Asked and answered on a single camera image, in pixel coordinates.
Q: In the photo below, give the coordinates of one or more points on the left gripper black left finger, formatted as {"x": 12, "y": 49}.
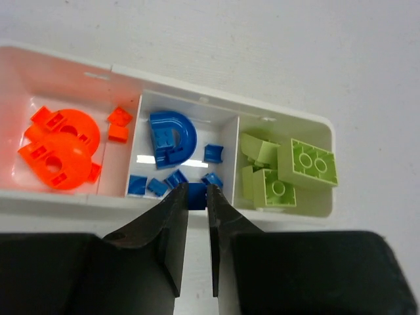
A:
{"x": 136, "y": 269}

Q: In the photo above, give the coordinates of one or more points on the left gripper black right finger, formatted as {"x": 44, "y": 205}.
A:
{"x": 326, "y": 272}

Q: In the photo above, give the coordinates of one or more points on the green 2x2 lego brick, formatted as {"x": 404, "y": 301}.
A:
{"x": 269, "y": 191}
{"x": 259, "y": 151}

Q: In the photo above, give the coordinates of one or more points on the small blue lego piece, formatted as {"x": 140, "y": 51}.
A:
{"x": 197, "y": 196}
{"x": 157, "y": 187}
{"x": 175, "y": 178}
{"x": 137, "y": 185}
{"x": 213, "y": 153}
{"x": 212, "y": 178}

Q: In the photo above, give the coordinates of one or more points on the green 2x3 lego brick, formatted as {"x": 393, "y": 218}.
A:
{"x": 306, "y": 166}

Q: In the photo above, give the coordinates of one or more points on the orange round lego piece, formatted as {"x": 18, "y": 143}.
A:
{"x": 71, "y": 121}
{"x": 61, "y": 161}

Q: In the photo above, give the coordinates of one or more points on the small orange lego piece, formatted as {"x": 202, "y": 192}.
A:
{"x": 118, "y": 133}
{"x": 120, "y": 117}

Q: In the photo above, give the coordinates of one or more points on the blue round lego piece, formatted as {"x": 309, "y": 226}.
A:
{"x": 174, "y": 138}

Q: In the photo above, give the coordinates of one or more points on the white three-compartment tray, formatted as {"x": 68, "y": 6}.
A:
{"x": 32, "y": 78}

